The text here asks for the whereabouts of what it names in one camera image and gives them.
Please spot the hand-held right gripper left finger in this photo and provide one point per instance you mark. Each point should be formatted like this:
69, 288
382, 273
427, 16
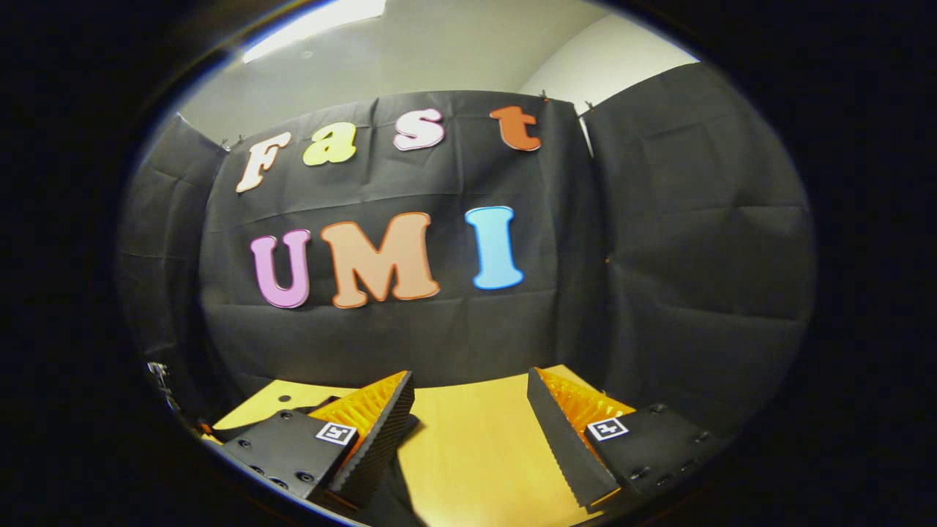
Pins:
381, 446

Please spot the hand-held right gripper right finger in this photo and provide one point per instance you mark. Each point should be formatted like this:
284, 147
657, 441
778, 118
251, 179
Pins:
560, 446

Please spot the black backdrop cloth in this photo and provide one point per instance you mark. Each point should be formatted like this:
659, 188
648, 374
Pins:
454, 337

